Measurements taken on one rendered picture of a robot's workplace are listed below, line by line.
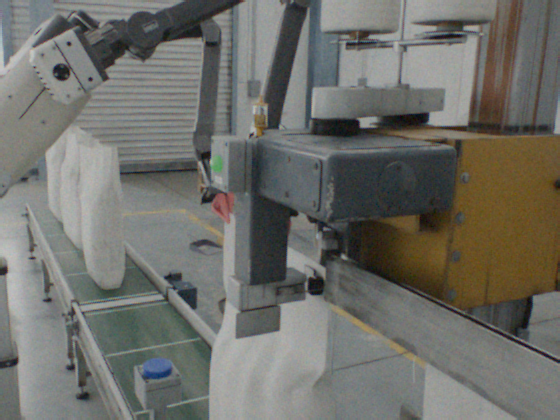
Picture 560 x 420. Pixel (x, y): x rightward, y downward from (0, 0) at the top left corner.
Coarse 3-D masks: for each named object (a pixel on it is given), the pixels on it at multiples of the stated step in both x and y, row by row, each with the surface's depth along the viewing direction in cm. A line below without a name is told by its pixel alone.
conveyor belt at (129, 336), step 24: (96, 312) 259; (120, 312) 259; (144, 312) 260; (168, 312) 260; (96, 336) 235; (120, 336) 235; (144, 336) 236; (168, 336) 236; (192, 336) 236; (120, 360) 215; (144, 360) 216; (192, 360) 216; (120, 384) 199; (192, 384) 199; (168, 408) 185; (192, 408) 185
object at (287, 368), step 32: (224, 256) 154; (288, 256) 122; (224, 320) 144; (288, 320) 124; (320, 320) 113; (224, 352) 137; (256, 352) 127; (288, 352) 122; (320, 352) 113; (224, 384) 135; (256, 384) 122; (288, 384) 116; (320, 384) 118; (224, 416) 136; (256, 416) 122; (288, 416) 115; (320, 416) 116
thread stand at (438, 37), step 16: (400, 16) 110; (400, 32) 111; (432, 32) 96; (448, 32) 94; (464, 32) 94; (352, 48) 124; (368, 48) 119; (384, 48) 115; (400, 48) 111; (400, 64) 112; (400, 80) 113
